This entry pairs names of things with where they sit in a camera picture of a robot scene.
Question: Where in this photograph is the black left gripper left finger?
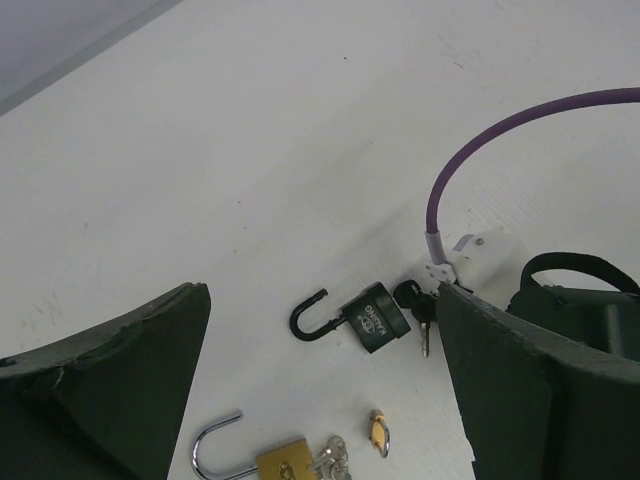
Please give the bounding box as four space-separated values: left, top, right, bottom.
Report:
1 283 210 479

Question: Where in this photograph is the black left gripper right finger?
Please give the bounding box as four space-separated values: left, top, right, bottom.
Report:
437 284 639 479

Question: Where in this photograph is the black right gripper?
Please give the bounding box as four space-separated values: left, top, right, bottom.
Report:
507 252 639 361

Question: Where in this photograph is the small brass padlock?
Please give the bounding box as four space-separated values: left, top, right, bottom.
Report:
369 409 391 459

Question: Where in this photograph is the black headed key pair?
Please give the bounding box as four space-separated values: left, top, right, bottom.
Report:
393 280 436 358

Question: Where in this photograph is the black padlock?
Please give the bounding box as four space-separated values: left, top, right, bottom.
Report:
289 282 411 354

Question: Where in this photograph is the medium brass padlock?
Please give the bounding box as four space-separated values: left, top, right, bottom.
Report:
190 410 317 480

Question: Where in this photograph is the silver key bunch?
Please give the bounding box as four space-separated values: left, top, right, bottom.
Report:
309 435 352 480

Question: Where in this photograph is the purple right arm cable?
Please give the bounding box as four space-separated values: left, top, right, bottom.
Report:
424 87 640 266

